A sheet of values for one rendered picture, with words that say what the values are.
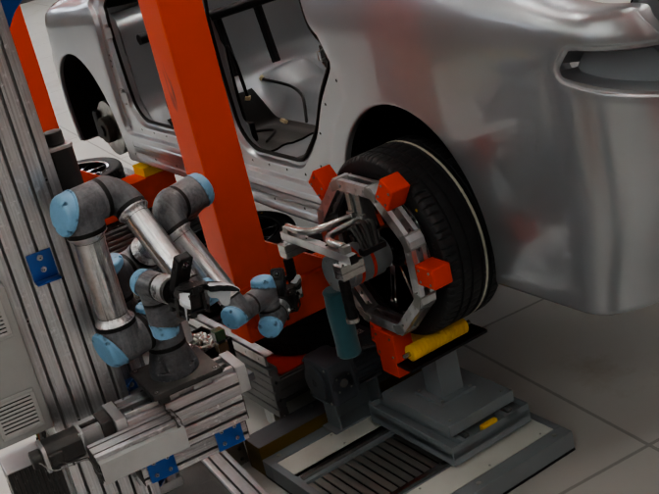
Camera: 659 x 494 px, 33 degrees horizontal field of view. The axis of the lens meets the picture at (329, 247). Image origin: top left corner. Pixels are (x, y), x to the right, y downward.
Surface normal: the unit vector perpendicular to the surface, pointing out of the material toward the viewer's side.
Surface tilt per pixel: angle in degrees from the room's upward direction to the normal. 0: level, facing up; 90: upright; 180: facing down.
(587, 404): 0
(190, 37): 90
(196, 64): 90
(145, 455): 90
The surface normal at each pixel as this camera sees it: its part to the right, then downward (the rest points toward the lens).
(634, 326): -0.22, -0.91
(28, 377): 0.47, 0.23
